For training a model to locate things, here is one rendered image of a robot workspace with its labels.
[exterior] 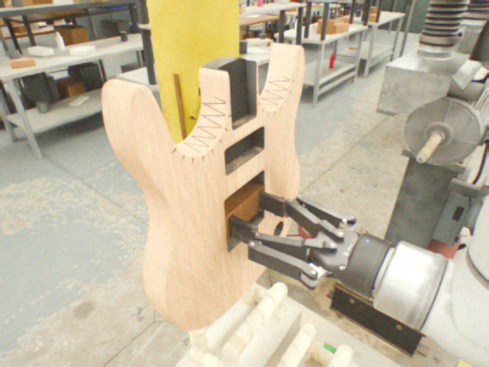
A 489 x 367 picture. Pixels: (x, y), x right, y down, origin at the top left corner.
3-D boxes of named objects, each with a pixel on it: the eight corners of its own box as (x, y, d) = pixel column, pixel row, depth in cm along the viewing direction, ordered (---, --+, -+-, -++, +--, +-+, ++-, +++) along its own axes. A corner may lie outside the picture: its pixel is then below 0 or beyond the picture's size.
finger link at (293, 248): (333, 262, 45) (333, 270, 44) (252, 247, 48) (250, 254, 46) (337, 241, 43) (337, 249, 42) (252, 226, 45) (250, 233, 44)
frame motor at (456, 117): (422, 124, 160) (438, 69, 145) (485, 140, 146) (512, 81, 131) (393, 156, 133) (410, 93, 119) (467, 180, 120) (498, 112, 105)
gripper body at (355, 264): (365, 315, 40) (297, 280, 45) (386, 270, 46) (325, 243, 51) (378, 273, 36) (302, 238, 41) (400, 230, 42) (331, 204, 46)
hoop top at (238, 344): (277, 286, 74) (277, 277, 72) (289, 293, 72) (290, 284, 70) (218, 358, 61) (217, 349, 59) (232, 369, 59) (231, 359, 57)
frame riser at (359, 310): (354, 257, 240) (361, 231, 226) (445, 301, 208) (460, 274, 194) (320, 304, 207) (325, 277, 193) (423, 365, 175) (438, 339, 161)
